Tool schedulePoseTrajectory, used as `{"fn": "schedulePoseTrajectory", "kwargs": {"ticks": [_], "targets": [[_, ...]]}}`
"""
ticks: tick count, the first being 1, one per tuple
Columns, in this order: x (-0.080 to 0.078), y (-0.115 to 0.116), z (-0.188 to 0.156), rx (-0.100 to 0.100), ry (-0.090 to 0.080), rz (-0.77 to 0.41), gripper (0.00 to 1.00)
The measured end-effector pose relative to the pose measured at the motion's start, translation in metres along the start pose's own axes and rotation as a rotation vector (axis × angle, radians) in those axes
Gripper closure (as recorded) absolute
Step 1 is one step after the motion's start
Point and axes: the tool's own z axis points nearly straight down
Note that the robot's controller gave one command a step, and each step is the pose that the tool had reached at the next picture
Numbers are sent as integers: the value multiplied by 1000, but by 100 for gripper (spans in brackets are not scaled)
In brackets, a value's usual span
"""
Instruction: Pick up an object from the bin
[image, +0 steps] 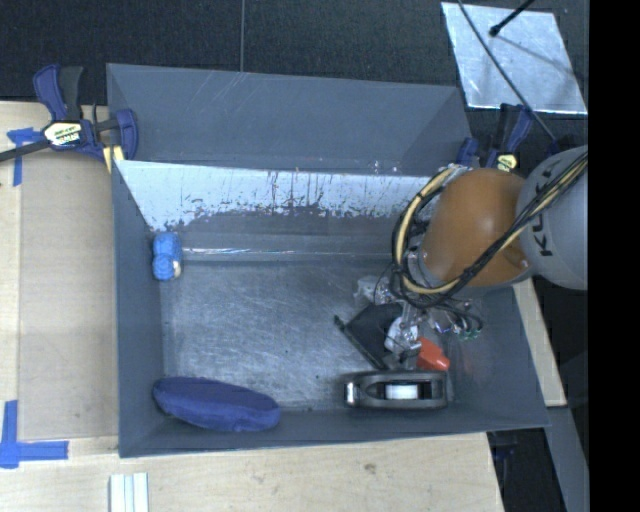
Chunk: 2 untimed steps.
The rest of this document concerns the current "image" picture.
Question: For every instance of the red plastic piece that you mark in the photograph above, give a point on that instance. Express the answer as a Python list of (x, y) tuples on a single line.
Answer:
[(433, 356)]

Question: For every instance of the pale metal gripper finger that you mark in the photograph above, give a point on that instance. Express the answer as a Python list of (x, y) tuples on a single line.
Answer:
[(411, 346), (395, 334)]

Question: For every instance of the clear plastic piece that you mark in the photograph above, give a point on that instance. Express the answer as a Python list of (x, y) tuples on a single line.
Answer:
[(369, 290)]

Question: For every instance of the blue toy figure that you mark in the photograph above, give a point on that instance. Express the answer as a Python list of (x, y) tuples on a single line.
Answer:
[(166, 256)]

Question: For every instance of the black flat box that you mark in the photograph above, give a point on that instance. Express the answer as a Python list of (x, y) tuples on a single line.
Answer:
[(367, 331)]

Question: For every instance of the grey metal bin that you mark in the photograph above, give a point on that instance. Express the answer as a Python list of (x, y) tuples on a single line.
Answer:
[(260, 320)]

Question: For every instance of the black tape dispenser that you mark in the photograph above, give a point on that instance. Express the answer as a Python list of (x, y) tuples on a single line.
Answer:
[(395, 391)]

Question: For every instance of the dark blue oval cushion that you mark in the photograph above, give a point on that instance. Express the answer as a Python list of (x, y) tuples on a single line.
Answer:
[(215, 404)]

